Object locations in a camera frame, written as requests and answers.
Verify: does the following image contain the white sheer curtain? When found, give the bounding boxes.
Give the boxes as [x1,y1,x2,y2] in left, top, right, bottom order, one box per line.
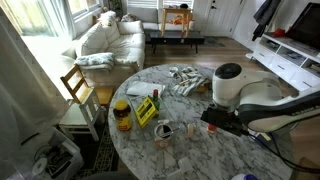
[0,8,72,174]

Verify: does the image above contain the frosted plastic cup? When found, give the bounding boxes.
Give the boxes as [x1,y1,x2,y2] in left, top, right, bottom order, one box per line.
[165,157,195,180]

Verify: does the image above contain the white sofa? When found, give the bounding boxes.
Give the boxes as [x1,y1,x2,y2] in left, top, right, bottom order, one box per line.
[73,11,147,88]

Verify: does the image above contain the floral cushion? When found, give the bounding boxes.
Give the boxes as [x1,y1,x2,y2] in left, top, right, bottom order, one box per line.
[120,12,142,23]

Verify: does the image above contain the plant on black stand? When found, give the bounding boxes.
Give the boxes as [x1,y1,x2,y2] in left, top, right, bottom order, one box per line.
[108,0,124,16]

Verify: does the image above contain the floral patterned pillow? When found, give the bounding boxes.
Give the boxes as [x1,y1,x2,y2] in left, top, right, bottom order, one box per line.
[98,10,118,28]

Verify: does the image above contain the clear plastic storage bin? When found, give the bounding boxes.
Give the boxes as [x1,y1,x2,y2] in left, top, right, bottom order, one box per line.
[6,126,85,180]

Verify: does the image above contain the brown bread rolls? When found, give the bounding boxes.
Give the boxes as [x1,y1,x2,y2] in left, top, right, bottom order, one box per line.
[195,83,209,95]

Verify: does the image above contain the black coffee table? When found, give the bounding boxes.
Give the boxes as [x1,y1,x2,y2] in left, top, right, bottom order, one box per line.
[148,30,206,55]

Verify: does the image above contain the orange toy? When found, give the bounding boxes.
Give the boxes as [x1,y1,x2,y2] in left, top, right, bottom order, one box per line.
[170,14,188,27]

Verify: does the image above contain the small dark door mat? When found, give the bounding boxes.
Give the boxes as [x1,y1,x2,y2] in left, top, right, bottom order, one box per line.
[202,36,227,48]

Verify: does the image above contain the wooden block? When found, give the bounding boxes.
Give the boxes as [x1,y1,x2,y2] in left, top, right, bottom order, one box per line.
[186,122,198,141]

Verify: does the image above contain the brown jar with yellow lid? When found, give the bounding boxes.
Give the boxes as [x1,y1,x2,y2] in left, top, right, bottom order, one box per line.
[112,98,134,132]

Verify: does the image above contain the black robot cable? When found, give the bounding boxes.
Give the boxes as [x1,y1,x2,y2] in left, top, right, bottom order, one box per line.
[248,131,320,174]

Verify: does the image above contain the tall wooden side table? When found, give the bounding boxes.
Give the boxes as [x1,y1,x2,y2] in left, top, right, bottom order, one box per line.
[160,7,194,39]

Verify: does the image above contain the light grey sofa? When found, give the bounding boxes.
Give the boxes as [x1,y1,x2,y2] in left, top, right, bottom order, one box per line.
[125,6,162,32]

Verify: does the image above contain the red object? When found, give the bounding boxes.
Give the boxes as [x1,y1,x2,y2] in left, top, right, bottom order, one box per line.
[273,28,287,38]

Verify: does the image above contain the dark hanging jacket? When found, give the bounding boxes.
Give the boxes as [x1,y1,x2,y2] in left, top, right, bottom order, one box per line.
[251,0,283,42]

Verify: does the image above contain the green bottle with red cap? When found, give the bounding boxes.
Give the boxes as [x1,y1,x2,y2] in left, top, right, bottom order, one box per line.
[151,88,162,112]

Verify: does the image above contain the wooden chair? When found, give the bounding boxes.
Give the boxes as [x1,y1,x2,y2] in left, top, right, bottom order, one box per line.
[59,64,115,108]

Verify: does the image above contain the brown cardboard box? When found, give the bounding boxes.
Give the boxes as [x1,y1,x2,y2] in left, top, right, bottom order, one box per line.
[289,156,320,180]

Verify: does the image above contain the white bottle with blue cap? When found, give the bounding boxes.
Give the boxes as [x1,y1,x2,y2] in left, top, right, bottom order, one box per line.
[230,173,260,180]

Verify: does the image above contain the white door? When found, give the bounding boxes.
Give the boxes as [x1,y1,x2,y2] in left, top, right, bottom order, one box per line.
[201,0,246,38]

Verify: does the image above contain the grey patterned blanket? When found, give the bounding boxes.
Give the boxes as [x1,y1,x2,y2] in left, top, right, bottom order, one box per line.
[73,52,116,73]

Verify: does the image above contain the striped grey white cloth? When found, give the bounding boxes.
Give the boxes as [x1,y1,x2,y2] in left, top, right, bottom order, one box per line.
[168,65,213,98]

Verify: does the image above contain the black television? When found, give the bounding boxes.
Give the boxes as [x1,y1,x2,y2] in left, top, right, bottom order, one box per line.
[285,2,320,52]

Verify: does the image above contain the patterned floor rug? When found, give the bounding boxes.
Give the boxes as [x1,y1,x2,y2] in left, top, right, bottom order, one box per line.
[70,121,120,180]

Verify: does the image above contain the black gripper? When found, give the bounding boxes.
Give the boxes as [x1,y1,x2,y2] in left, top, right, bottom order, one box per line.
[199,103,250,137]

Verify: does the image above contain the yellow box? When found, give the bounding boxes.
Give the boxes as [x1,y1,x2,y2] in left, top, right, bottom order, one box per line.
[134,95,159,129]

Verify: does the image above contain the white folded paper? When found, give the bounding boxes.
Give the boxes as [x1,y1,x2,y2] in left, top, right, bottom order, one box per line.
[125,80,166,99]

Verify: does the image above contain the white painted chair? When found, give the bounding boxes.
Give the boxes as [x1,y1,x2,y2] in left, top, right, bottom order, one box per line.
[57,87,106,143]

